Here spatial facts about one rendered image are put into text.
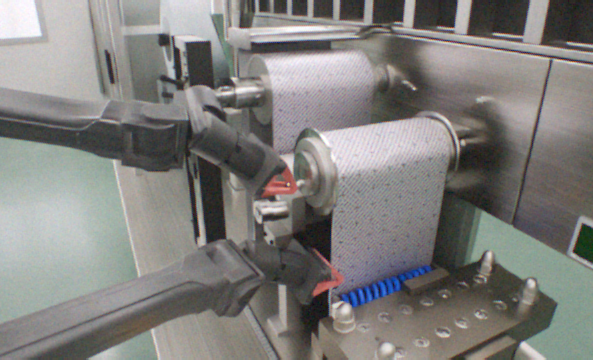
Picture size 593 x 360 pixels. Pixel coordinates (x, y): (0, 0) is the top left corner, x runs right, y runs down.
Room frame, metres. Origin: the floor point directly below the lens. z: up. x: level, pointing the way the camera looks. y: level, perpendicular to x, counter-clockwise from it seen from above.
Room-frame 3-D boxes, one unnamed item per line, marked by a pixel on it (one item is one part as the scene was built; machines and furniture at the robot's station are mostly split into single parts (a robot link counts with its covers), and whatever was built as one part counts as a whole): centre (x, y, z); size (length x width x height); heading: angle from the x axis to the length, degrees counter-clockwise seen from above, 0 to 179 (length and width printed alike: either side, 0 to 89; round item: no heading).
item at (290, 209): (0.64, 0.02, 1.05); 0.06 x 0.05 x 0.31; 116
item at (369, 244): (0.63, -0.17, 1.11); 0.23 x 0.01 x 0.18; 116
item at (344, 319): (0.51, -0.08, 1.05); 0.04 x 0.04 x 0.04
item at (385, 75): (0.98, -0.18, 1.33); 0.07 x 0.07 x 0.07; 26
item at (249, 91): (0.84, 0.10, 1.33); 0.06 x 0.06 x 0.06; 26
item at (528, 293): (0.57, -0.42, 1.05); 0.04 x 0.04 x 0.04
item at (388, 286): (0.61, -0.17, 1.03); 0.21 x 0.04 x 0.03; 116
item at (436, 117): (0.74, -0.26, 1.25); 0.15 x 0.01 x 0.15; 26
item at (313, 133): (0.63, -0.03, 1.25); 0.15 x 0.01 x 0.15; 26
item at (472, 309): (0.54, -0.25, 1.00); 0.40 x 0.16 x 0.06; 116
